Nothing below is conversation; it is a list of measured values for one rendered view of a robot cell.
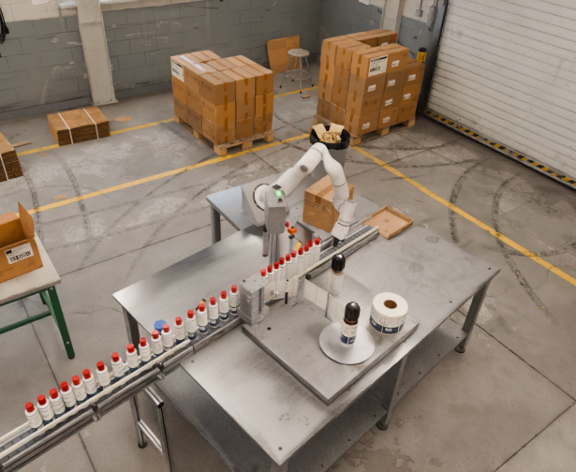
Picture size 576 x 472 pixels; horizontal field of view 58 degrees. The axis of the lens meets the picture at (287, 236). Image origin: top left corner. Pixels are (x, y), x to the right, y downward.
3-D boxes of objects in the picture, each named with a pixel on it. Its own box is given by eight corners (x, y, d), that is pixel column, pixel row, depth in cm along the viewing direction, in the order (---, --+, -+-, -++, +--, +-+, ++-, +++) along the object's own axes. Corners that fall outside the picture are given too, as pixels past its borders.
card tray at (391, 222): (388, 239, 381) (389, 235, 379) (361, 223, 395) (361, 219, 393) (412, 224, 398) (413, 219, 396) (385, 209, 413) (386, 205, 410)
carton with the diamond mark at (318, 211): (329, 233, 380) (332, 202, 364) (302, 221, 391) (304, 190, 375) (350, 215, 400) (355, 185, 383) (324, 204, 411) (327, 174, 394)
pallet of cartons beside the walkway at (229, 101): (274, 141, 679) (277, 73, 625) (218, 157, 637) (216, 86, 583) (226, 109, 754) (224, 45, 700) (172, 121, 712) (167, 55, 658)
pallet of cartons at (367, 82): (353, 148, 675) (365, 58, 606) (311, 124, 727) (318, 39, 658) (415, 126, 736) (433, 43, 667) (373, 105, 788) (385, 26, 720)
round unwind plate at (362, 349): (349, 375, 276) (349, 373, 275) (307, 341, 293) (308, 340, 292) (385, 345, 293) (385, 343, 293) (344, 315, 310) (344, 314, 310)
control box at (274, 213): (267, 234, 303) (268, 207, 292) (264, 217, 316) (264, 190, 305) (285, 233, 305) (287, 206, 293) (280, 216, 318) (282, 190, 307)
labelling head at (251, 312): (251, 327, 299) (251, 294, 284) (236, 315, 306) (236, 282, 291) (269, 315, 307) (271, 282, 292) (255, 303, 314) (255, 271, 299)
